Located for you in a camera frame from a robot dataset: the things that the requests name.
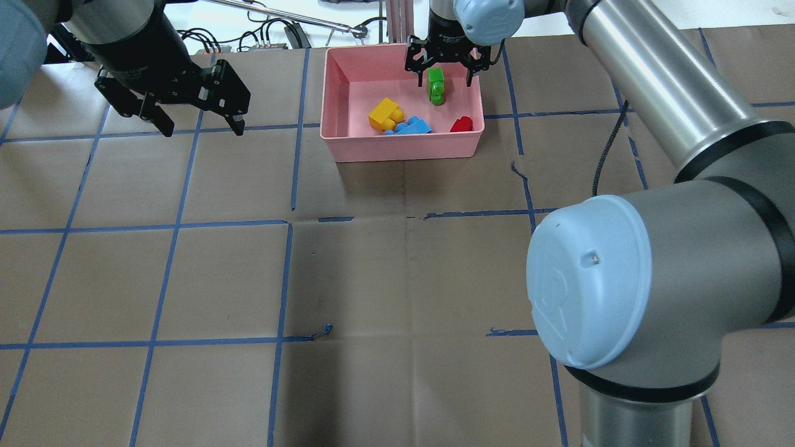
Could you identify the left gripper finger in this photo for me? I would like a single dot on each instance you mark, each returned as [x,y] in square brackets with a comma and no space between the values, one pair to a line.
[152,112]
[224,93]

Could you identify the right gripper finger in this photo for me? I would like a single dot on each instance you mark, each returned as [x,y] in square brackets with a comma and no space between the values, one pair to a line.
[418,77]
[471,73]

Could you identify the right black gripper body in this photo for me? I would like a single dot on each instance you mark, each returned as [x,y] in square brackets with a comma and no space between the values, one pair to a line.
[446,32]

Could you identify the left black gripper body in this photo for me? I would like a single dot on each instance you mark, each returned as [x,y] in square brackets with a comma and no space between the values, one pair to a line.
[138,51]

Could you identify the green toy block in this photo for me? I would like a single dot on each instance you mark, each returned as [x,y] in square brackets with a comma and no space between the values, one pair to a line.
[436,85]

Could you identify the red toy block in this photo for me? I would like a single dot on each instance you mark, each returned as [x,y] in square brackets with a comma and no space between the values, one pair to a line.
[463,124]

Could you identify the blue toy block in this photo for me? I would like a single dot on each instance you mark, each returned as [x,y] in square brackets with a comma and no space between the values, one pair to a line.
[413,126]

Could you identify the yellow toy block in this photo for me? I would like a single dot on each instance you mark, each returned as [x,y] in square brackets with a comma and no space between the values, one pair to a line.
[386,115]

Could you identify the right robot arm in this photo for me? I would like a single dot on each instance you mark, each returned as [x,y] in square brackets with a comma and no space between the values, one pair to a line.
[634,294]

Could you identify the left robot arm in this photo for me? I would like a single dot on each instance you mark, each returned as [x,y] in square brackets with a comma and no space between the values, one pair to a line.
[26,26]

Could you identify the pink plastic box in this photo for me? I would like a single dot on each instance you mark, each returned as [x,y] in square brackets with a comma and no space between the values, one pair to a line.
[358,78]

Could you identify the aluminium frame post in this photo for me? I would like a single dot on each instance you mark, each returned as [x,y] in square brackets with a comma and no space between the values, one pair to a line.
[400,20]

